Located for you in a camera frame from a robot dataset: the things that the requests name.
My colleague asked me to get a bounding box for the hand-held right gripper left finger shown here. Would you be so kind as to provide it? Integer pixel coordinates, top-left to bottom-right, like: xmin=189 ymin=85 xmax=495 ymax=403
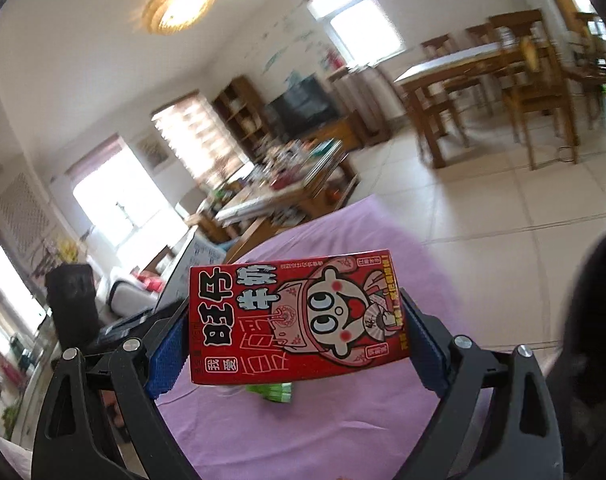
xmin=31 ymin=297 xmax=204 ymax=480

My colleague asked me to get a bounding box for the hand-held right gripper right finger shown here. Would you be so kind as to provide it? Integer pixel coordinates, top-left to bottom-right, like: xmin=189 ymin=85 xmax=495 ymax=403
xmin=398 ymin=287 xmax=573 ymax=480

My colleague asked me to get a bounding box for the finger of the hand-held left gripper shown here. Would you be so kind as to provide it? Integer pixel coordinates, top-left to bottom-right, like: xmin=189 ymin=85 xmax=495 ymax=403
xmin=97 ymin=309 xmax=159 ymax=347

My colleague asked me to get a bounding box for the red cartoon milk carton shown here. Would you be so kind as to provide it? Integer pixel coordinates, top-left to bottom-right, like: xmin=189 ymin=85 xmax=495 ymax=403
xmin=189 ymin=250 xmax=410 ymax=389

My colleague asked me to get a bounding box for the green chewing gum pack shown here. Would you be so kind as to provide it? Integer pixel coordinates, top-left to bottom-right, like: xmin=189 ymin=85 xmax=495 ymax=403
xmin=243 ymin=382 xmax=295 ymax=405

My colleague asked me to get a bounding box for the white sofa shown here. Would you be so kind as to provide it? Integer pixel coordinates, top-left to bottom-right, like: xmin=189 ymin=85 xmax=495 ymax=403
xmin=95 ymin=265 xmax=180 ymax=313

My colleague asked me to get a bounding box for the white lattice panel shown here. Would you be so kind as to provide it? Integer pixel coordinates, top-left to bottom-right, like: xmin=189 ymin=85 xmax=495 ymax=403
xmin=0 ymin=172 xmax=52 ymax=262

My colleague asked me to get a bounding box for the large living room window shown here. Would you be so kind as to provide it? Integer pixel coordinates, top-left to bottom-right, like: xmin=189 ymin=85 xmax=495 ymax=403
xmin=65 ymin=135 xmax=185 ymax=257

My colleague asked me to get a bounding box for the purple tablecloth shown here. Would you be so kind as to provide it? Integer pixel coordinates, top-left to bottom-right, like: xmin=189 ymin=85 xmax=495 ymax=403
xmin=108 ymin=195 xmax=494 ymax=480

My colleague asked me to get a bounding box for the small framed picture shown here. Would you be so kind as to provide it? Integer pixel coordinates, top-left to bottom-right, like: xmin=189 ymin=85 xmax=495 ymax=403
xmin=135 ymin=135 xmax=172 ymax=171

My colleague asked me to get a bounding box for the wooden coffee table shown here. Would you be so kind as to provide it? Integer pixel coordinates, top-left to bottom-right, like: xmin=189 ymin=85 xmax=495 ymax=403
xmin=185 ymin=140 xmax=362 ymax=257

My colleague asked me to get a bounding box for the striped window blind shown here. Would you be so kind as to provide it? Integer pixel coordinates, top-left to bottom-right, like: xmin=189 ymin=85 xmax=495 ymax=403
xmin=150 ymin=92 xmax=245 ymax=192

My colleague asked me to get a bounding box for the wooden bookshelf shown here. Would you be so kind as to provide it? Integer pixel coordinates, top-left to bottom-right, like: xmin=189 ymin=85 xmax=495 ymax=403
xmin=213 ymin=76 xmax=275 ymax=162

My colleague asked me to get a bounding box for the black flat television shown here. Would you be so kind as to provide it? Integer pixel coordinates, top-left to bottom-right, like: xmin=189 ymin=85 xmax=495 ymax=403
xmin=263 ymin=74 xmax=342 ymax=139

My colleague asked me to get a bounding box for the wooden dining chair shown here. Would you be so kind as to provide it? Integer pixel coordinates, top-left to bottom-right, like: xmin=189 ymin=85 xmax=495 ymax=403
xmin=466 ymin=22 xmax=505 ymax=53
xmin=488 ymin=10 xmax=580 ymax=171
xmin=576 ymin=11 xmax=606 ymax=126
xmin=420 ymin=34 xmax=494 ymax=126

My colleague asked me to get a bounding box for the wooden dining table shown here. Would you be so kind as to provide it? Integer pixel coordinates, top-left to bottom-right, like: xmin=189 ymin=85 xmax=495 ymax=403
xmin=393 ymin=42 xmax=534 ymax=169

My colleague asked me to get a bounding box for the round ceiling lamp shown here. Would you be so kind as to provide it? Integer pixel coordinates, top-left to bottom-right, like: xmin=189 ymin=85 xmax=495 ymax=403
xmin=143 ymin=0 xmax=219 ymax=36

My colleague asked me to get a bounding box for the bright wall window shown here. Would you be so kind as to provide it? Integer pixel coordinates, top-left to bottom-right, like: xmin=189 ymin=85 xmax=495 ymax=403
xmin=307 ymin=0 xmax=405 ymax=59

